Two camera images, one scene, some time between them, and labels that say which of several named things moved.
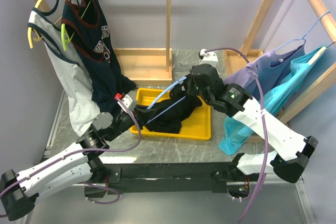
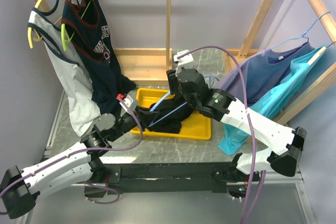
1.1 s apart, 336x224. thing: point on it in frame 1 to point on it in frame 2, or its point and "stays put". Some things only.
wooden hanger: (319, 53) stays put
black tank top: (170, 113) stays put
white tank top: (76, 84) stays put
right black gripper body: (193, 89) to (192, 101)
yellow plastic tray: (199, 127) stays put
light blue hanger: (159, 94) to (210, 76)
